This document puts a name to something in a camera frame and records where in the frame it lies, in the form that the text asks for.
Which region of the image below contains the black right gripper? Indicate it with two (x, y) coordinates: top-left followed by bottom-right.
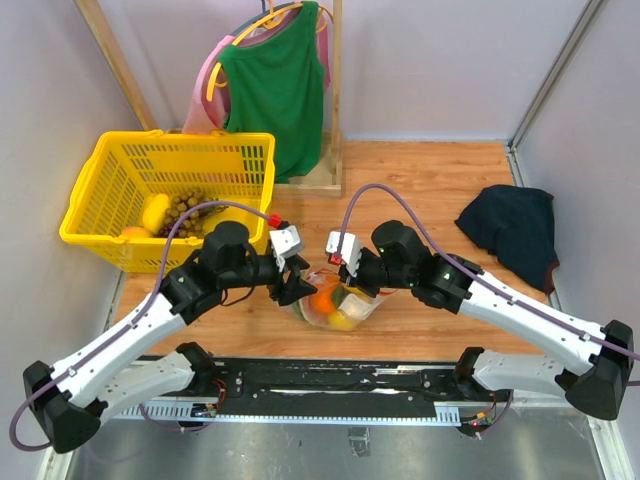
(338, 246), (414, 298)

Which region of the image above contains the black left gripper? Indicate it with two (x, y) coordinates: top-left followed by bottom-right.
(220, 253), (318, 305)

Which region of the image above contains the watermelon slice toy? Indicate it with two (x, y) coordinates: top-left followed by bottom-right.
(292, 299), (313, 324)

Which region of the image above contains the orange persimmon toy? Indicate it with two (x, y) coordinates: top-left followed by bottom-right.
(309, 291), (336, 315)

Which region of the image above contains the green yellow mango toy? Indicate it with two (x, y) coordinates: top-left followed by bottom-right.
(331, 285), (348, 309)

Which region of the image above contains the clear orange zip bag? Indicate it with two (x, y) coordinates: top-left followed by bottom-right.
(285, 268), (395, 331)

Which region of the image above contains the yellow lemon toy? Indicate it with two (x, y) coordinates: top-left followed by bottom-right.
(327, 310), (358, 331)

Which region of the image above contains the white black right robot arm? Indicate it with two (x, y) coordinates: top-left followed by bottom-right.
(331, 221), (634, 420)

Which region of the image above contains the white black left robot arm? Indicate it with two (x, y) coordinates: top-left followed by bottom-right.
(22, 221), (316, 453)

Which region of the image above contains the green tank top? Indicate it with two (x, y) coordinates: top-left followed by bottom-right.
(219, 1), (325, 183)

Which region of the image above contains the wooden clothes rack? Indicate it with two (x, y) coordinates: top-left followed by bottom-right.
(75, 1), (345, 199)

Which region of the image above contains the dark navy cloth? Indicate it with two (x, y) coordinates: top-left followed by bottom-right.
(455, 185), (560, 295)

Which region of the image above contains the green grape bunch toy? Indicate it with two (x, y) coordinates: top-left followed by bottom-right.
(162, 191), (218, 238)

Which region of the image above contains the dark purple grape bunch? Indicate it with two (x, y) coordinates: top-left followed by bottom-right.
(156, 223), (181, 238)

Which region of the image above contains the peach toy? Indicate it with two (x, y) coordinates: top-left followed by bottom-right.
(120, 226), (154, 239)

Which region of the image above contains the pink shirt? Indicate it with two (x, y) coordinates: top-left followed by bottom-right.
(182, 15), (331, 134)

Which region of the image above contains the yellow plastic basket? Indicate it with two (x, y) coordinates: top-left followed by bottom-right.
(59, 130), (275, 274)

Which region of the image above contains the yellow clothes hanger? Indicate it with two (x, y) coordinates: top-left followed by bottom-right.
(206, 0), (334, 104)

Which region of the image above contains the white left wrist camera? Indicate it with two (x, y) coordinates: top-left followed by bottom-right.
(268, 214), (304, 273)

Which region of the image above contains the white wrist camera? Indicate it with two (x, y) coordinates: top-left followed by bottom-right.
(325, 230), (362, 277)
(268, 214), (304, 273)

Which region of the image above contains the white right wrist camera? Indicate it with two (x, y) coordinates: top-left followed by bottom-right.
(325, 230), (362, 277)

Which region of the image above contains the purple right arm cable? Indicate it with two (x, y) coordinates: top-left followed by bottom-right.
(339, 182), (640, 434)

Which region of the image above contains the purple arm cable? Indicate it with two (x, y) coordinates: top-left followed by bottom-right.
(339, 182), (640, 434)
(8, 199), (281, 451)

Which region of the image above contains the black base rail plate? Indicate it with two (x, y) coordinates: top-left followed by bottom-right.
(134, 355), (516, 416)

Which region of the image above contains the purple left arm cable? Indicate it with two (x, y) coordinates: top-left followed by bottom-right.
(8, 199), (281, 451)

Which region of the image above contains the aluminium frame post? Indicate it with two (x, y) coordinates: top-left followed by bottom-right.
(510, 0), (609, 147)

